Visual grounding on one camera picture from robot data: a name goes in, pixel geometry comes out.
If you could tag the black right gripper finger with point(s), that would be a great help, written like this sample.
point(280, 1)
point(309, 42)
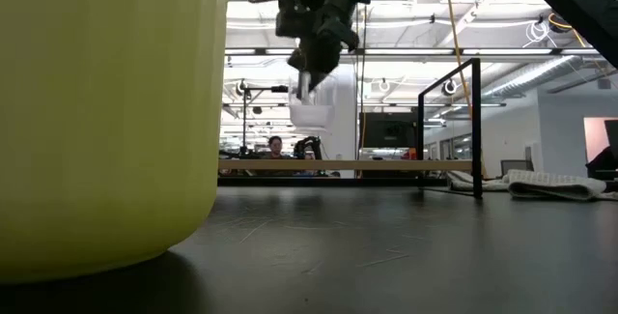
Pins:
point(326, 63)
point(305, 63)

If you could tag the yellow mug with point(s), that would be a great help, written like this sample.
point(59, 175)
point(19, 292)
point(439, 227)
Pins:
point(96, 111)

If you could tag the black background robot arm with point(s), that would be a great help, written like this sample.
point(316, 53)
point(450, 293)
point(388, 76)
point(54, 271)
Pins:
point(309, 144)

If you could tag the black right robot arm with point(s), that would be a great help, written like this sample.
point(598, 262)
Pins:
point(570, 0)

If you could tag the black boom stand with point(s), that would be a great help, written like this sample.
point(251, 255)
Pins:
point(280, 89)

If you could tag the person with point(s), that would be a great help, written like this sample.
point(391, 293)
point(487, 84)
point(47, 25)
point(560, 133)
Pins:
point(275, 147)

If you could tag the black monitor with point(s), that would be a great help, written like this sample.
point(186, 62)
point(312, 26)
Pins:
point(386, 130)

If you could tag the white cloth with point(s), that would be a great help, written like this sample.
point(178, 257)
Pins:
point(550, 186)

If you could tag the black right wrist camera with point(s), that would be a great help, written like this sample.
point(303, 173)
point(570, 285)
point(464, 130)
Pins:
point(292, 14)

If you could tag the wooden shelf with black frame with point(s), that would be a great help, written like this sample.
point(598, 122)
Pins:
point(338, 164)

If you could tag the dark wall screen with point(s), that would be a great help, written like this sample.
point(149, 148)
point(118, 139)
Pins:
point(612, 135)

